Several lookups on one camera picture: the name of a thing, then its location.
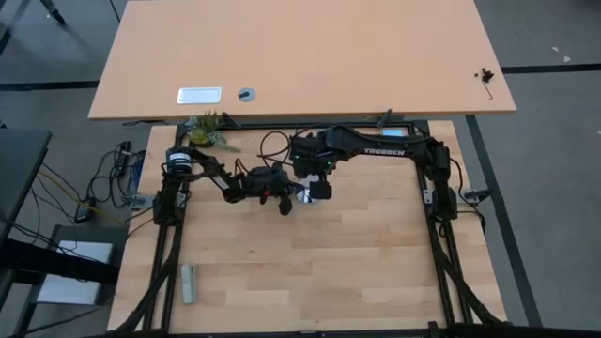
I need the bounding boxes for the black hex key with screws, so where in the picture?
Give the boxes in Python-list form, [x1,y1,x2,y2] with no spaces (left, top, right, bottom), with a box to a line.
[473,67,495,101]

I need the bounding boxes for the black aluminium frame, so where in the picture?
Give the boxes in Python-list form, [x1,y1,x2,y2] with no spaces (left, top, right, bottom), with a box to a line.
[107,119,601,338]

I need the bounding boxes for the grey rectangular block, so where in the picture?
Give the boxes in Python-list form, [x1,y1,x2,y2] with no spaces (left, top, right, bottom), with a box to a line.
[180,263,197,305]

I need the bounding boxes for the yellow floor cable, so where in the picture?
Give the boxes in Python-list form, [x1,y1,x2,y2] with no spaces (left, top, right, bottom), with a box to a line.
[37,169,127,227]

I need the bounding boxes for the beige wooden desk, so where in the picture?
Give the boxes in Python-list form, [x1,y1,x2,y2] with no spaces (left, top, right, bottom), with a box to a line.
[87,0,517,122]

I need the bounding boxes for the black lamp cable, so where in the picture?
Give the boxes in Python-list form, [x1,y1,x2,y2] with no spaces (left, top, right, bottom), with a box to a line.
[256,130,295,165]

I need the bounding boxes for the black power adapter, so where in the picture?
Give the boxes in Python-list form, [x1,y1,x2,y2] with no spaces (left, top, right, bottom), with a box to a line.
[73,196,98,224]

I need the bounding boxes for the white flat box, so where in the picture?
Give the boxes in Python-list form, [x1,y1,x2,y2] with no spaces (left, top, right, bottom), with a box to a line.
[36,239,115,306]

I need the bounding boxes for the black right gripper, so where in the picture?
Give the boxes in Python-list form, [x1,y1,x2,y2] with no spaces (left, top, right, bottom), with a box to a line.
[289,131,335,201]

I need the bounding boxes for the chrome lamp socket base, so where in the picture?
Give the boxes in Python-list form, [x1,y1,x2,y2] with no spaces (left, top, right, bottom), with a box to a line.
[294,187,320,207]

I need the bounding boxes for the black side desk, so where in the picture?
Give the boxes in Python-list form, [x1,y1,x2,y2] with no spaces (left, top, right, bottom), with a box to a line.
[0,127,53,240]

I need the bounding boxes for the black stand leg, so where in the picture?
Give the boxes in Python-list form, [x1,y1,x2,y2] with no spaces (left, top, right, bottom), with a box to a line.
[37,0,67,27]

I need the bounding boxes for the small artificial potted plant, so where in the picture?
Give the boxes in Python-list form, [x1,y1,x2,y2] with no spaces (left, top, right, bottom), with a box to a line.
[183,111,241,154]

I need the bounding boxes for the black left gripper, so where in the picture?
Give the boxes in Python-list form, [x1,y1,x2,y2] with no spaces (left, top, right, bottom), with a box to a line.
[241,164,305,217]

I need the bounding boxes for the black power plug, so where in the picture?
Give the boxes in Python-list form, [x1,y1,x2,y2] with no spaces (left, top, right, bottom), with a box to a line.
[115,140,133,177]

